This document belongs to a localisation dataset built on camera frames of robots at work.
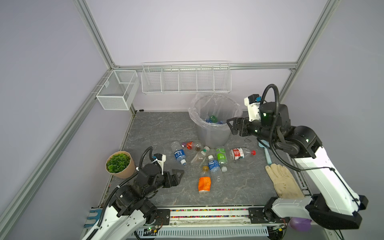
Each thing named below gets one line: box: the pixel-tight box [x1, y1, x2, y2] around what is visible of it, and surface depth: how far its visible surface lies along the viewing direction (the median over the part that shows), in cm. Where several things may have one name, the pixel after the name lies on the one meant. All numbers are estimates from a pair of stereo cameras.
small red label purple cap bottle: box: [181, 141, 204, 152], surface depth 99 cm
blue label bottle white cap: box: [171, 141, 187, 166], surface depth 93 cm
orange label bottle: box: [197, 166, 212, 194], surface depth 82 cm
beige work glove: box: [265, 163, 305, 199], surface depth 85 cm
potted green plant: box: [105, 151, 136, 179], surface depth 82 cm
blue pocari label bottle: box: [208, 154, 223, 183], surface depth 88 cm
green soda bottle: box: [210, 115, 218, 123], surface depth 104 cm
